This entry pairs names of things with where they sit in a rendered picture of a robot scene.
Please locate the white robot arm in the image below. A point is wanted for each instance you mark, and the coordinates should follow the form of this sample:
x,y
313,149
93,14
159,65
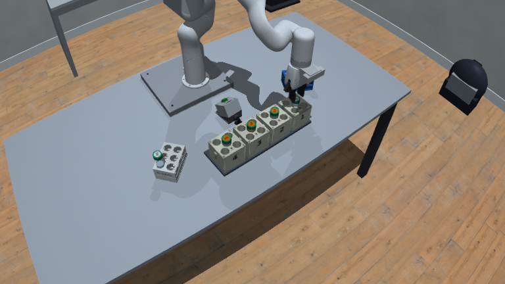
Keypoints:
x,y
197,24

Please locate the white tube rack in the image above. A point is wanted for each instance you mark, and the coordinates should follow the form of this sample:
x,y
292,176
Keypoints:
x,y
171,169

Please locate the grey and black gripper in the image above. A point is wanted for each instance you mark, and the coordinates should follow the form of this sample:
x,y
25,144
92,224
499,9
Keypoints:
x,y
293,80

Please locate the blue tube rack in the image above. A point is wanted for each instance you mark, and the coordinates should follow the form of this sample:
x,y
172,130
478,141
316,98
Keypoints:
x,y
308,86

